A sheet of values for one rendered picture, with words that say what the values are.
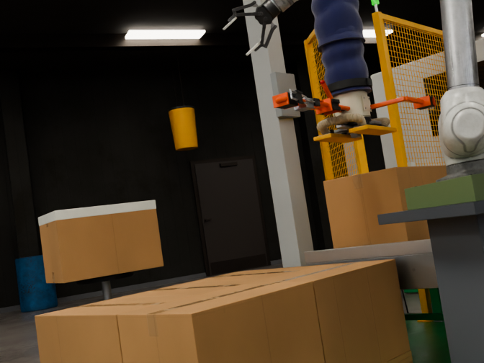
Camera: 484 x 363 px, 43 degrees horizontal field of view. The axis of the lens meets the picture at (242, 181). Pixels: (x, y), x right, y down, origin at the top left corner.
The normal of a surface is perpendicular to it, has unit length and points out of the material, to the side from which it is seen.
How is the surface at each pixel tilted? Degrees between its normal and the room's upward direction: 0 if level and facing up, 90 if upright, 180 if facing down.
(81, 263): 90
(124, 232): 90
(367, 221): 90
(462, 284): 90
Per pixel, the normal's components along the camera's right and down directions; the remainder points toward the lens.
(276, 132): -0.69, 0.04
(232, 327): 0.71, -0.16
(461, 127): -0.20, 0.04
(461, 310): -0.91, 0.11
